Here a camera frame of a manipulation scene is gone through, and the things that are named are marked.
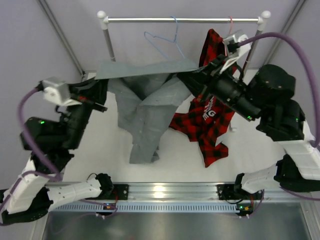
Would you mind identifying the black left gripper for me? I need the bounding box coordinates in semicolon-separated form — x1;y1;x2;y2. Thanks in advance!
62;71;112;148

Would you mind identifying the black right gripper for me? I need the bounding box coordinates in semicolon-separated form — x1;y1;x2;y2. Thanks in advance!
176;56;261;124

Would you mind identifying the grey button shirt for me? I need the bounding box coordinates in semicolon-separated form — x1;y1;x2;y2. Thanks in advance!
96;59;198;164

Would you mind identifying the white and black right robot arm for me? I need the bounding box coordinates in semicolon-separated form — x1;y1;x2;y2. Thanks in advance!
177;56;320;199

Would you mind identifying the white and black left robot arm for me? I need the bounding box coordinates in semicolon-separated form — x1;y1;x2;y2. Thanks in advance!
0;77;114;226

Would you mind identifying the red black plaid shirt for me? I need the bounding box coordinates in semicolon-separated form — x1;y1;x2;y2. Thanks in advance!
168;28;238;169

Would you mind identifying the silver white clothes rack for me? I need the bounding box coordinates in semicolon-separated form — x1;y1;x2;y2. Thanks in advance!
96;10;271;62

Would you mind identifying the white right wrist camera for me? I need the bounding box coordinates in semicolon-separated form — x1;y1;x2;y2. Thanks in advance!
219;30;251;74

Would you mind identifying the light blue wire hanger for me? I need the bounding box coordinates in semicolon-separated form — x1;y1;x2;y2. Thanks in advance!
143;15;186;60

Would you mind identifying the pink wire hanger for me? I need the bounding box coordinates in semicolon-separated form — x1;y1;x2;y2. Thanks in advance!
224;16;234;57

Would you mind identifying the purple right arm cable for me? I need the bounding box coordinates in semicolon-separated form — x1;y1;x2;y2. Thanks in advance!
238;31;320;218

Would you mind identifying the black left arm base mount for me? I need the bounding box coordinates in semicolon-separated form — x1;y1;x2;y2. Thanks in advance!
99;184;129;201

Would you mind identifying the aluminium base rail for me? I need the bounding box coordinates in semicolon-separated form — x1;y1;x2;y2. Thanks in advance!
44;181;311;201

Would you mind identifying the grey slotted cable duct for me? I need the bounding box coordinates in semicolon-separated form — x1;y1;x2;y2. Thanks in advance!
54;202;251;214

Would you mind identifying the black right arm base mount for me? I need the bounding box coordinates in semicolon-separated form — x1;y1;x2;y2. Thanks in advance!
216;184;248;201

